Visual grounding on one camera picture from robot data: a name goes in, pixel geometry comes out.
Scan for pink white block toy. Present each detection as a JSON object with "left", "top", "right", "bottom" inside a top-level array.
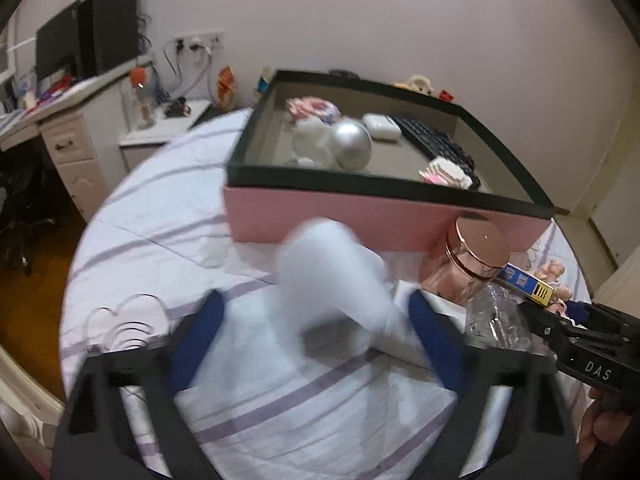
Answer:
[{"left": 419, "top": 156, "right": 473, "bottom": 190}]

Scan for white wall power strip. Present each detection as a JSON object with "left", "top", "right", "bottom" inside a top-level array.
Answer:
[{"left": 172, "top": 28, "right": 224, "bottom": 51}]

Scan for white low side table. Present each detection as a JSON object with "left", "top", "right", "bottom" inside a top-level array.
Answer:
[{"left": 119, "top": 100, "right": 210, "bottom": 172}]

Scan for silver white rabbit lamp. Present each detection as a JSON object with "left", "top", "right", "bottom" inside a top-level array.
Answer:
[{"left": 292, "top": 117, "right": 372, "bottom": 171}]

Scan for rose gold lidded jar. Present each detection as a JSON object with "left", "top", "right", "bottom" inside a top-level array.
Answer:
[{"left": 419, "top": 212, "right": 510, "bottom": 307}]

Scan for yellow white plush toys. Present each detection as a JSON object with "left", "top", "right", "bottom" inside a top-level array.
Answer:
[{"left": 393, "top": 75, "right": 434, "bottom": 96}]

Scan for small pink doll figurine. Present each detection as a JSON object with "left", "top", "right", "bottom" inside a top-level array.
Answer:
[{"left": 532, "top": 260, "right": 573, "bottom": 316}]

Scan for pink block toy round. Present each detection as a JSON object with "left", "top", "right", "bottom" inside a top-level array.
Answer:
[{"left": 285, "top": 96, "right": 342, "bottom": 125}]

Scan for blue white snack bag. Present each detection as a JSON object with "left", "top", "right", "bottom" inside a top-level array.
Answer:
[{"left": 254, "top": 66, "right": 277, "bottom": 103}]

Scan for person right hand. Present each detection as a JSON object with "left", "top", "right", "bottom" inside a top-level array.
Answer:
[{"left": 577, "top": 388, "right": 634, "bottom": 464}]

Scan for black computer monitor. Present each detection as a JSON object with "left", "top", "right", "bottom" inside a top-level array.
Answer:
[{"left": 36, "top": 2, "right": 81, "bottom": 81}]

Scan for blue gold lighter box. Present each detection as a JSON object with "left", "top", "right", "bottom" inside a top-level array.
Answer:
[{"left": 496, "top": 263, "right": 554, "bottom": 307}]

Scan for white earbuds case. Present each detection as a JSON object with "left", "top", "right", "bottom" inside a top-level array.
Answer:
[{"left": 362, "top": 113, "right": 401, "bottom": 142}]

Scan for white rounded case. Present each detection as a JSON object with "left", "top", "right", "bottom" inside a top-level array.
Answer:
[{"left": 277, "top": 218, "right": 394, "bottom": 344}]

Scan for orange capped bottle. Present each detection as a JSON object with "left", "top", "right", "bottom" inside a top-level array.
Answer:
[{"left": 129, "top": 66, "right": 155, "bottom": 130}]

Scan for black computer tower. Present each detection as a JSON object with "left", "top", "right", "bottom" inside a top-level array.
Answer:
[{"left": 77, "top": 0, "right": 139, "bottom": 78}]

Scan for pink black storage box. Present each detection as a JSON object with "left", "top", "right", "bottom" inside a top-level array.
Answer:
[{"left": 222, "top": 70, "right": 554, "bottom": 252}]

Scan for orange snack bag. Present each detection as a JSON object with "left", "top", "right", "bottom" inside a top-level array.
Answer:
[{"left": 216, "top": 65, "right": 236, "bottom": 112}]

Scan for white striped quilt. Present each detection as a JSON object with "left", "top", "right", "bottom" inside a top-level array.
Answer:
[{"left": 60, "top": 110, "right": 454, "bottom": 479}]

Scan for white desk with drawers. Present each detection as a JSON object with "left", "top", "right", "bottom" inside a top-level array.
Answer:
[{"left": 1, "top": 55, "right": 151, "bottom": 221}]

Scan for white power adapter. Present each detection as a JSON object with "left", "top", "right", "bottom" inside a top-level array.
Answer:
[{"left": 371, "top": 281, "right": 466, "bottom": 370}]

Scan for black tv remote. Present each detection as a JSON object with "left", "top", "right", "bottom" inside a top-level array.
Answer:
[{"left": 390, "top": 116, "right": 480, "bottom": 191}]

